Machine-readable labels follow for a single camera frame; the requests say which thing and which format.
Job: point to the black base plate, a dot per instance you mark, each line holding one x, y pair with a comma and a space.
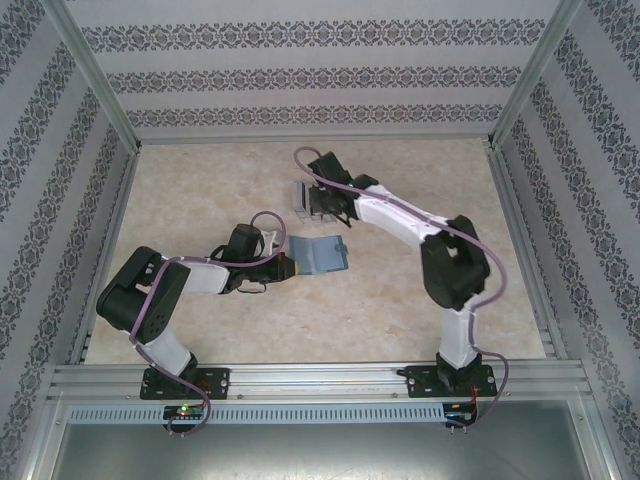
220, 382
420, 382

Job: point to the aluminium frame post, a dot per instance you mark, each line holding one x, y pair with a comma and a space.
537, 70
95, 75

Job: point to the grey striped rectangular box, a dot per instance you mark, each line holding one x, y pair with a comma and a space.
300, 197

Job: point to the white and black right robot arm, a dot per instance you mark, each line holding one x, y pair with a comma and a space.
395, 215

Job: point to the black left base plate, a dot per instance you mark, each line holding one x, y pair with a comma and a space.
220, 382

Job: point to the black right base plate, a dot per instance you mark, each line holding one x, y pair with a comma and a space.
420, 382

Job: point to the left circuit board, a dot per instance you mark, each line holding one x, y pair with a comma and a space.
185, 411

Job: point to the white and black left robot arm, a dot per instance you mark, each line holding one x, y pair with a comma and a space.
205, 277

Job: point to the circuit board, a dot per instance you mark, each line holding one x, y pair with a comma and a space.
457, 415
185, 411

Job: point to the grey metal panel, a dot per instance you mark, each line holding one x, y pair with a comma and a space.
320, 455

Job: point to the right circuit board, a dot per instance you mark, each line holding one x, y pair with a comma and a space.
457, 415

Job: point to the aluminium side rail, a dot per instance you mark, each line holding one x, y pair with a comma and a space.
107, 250
526, 250

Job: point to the aluminium mounting rail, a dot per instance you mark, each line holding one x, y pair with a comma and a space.
315, 380

